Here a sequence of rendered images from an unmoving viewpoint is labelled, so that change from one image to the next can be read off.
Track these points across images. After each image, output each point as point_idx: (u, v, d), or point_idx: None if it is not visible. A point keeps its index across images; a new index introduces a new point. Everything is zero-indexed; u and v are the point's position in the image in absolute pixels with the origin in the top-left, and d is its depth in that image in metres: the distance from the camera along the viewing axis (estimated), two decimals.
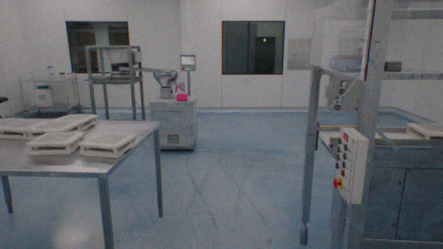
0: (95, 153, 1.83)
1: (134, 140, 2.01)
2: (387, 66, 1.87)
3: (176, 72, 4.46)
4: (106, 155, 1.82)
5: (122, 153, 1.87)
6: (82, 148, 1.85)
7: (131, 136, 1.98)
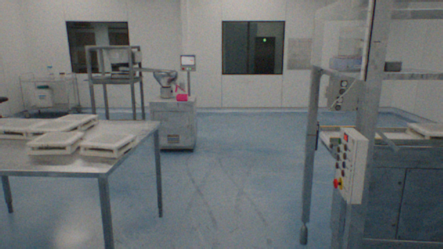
0: (95, 153, 1.83)
1: (134, 140, 2.01)
2: (387, 66, 1.87)
3: (176, 72, 4.46)
4: (106, 155, 1.82)
5: (122, 153, 1.87)
6: (82, 148, 1.85)
7: (131, 136, 1.98)
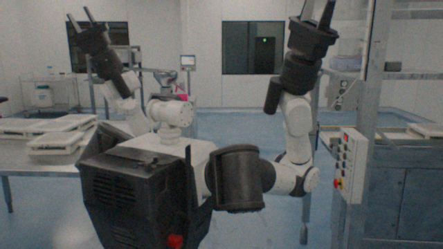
0: None
1: None
2: (387, 66, 1.87)
3: (176, 72, 4.46)
4: None
5: None
6: (82, 148, 1.85)
7: None
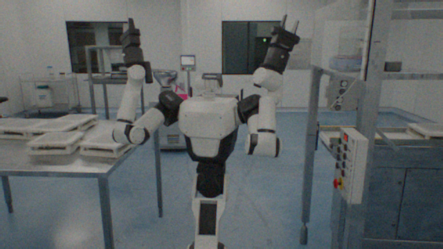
0: (95, 153, 1.83)
1: None
2: (387, 66, 1.87)
3: (176, 72, 4.46)
4: (106, 155, 1.82)
5: (122, 153, 1.87)
6: (82, 148, 1.85)
7: None
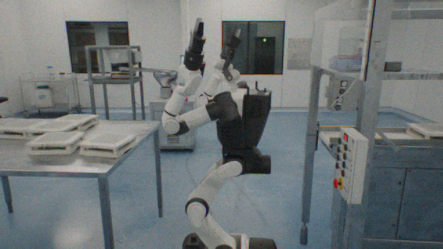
0: (95, 153, 1.83)
1: (134, 140, 2.01)
2: (387, 66, 1.87)
3: (176, 72, 4.46)
4: (106, 155, 1.82)
5: (122, 153, 1.87)
6: (82, 148, 1.85)
7: (131, 136, 1.98)
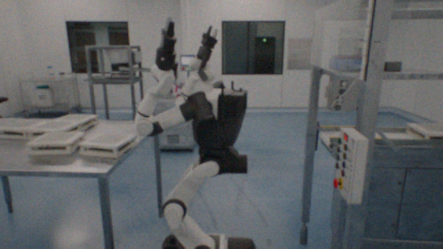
0: (95, 153, 1.83)
1: (134, 140, 2.01)
2: (387, 66, 1.87)
3: (176, 72, 4.46)
4: (106, 155, 1.82)
5: (122, 153, 1.87)
6: (82, 148, 1.85)
7: (131, 136, 1.98)
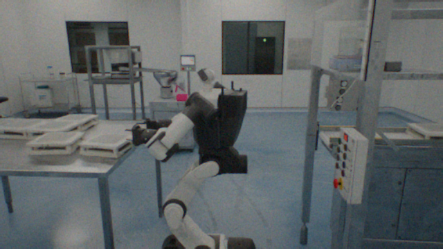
0: (95, 153, 1.83)
1: None
2: (387, 66, 1.87)
3: (176, 72, 4.46)
4: (106, 155, 1.82)
5: (122, 153, 1.87)
6: (82, 148, 1.85)
7: (131, 136, 1.98)
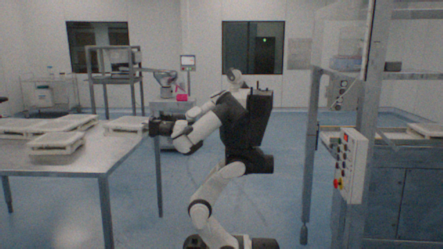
0: (119, 134, 1.81)
1: None
2: (387, 66, 1.87)
3: (176, 72, 4.46)
4: (130, 136, 1.79)
5: (146, 135, 1.83)
6: (106, 129, 1.82)
7: None
